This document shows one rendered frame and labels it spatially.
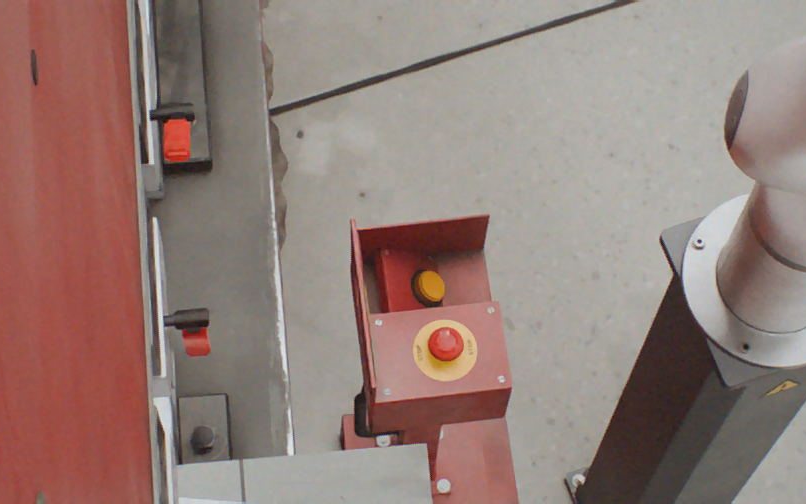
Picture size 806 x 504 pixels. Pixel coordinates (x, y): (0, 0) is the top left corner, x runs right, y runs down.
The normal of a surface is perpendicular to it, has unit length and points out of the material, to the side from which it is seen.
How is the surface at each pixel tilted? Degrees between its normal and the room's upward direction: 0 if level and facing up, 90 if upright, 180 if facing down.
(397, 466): 0
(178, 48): 0
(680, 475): 90
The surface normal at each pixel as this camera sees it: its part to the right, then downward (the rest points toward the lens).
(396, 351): 0.03, -0.36
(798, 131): -0.82, 0.26
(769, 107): -0.88, -0.15
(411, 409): 0.13, 0.93
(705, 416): -0.43, 0.84
